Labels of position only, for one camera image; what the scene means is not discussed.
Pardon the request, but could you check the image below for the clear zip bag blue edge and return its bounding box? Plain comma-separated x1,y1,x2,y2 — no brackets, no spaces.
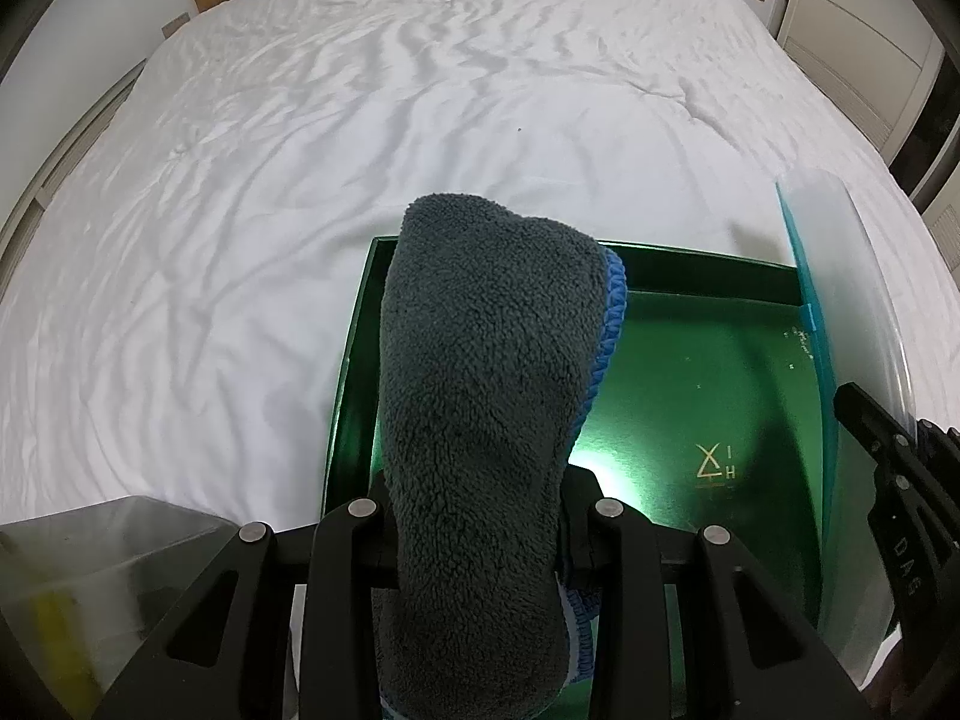
776,167,916,684

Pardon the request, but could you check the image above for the dark grey lidded jug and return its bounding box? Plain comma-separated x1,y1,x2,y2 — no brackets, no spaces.
2,496,238,718

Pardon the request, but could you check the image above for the green tray box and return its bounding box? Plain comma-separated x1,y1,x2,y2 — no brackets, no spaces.
325,236,823,629

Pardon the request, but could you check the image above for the white bed sheet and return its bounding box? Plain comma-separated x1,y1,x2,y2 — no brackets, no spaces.
2,0,958,528

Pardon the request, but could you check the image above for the white wardrobe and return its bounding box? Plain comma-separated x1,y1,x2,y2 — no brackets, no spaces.
776,0,958,266

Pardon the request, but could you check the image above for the white radiator window panel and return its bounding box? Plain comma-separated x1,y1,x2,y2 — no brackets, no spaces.
0,60,146,293

